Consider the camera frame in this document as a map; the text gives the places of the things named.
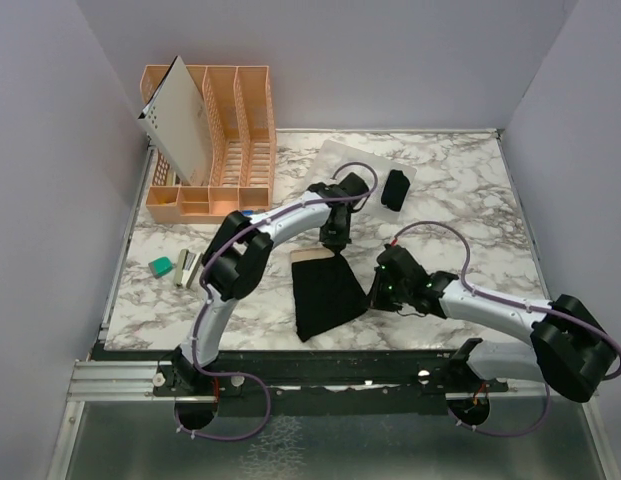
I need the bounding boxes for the black garment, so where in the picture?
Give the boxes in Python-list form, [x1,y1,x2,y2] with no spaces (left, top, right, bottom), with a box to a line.
[291,255,369,342]

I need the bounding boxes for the black white boxer briefs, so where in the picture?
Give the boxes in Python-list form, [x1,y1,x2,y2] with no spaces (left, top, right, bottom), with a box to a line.
[381,169,410,212]

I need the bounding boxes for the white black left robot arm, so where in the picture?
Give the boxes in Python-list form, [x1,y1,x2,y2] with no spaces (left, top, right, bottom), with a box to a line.
[176,172,378,395]

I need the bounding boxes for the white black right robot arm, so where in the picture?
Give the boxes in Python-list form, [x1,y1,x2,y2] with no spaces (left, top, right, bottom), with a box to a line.
[369,245,621,403]

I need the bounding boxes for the grey green stapler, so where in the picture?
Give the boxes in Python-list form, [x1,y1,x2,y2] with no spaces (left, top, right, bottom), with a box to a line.
[173,249,203,289]

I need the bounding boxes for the orange plastic desk organizer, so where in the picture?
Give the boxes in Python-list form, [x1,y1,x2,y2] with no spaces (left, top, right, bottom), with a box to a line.
[145,65,277,224]

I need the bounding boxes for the green eraser block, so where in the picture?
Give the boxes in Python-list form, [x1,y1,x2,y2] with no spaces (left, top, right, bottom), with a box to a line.
[148,256,174,278]

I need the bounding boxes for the white booklet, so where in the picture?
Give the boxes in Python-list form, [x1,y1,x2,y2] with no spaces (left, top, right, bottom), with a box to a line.
[138,56,213,186]

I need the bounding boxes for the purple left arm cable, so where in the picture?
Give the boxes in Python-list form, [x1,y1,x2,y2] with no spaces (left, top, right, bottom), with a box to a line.
[189,162,380,443]

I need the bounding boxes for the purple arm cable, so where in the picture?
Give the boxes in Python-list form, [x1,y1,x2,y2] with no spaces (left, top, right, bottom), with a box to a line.
[387,221,621,436]
[189,162,380,443]

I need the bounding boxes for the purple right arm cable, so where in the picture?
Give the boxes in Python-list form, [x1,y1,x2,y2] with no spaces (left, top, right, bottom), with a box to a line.
[387,221,621,436]

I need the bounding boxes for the aluminium frame rail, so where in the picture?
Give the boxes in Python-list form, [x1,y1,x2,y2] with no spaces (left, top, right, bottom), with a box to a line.
[66,361,215,404]

